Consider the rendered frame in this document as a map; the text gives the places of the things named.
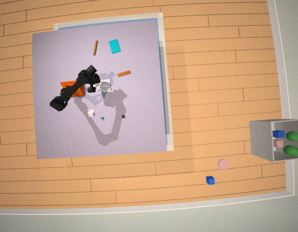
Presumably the teal flat square plate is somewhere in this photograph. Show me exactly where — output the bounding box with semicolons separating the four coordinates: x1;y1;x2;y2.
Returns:
109;39;120;54

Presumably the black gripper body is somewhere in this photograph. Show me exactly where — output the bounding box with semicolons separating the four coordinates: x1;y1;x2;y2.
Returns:
87;79;96;93

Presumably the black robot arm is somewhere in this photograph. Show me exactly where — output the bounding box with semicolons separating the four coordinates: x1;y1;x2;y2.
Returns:
50;65;100;111

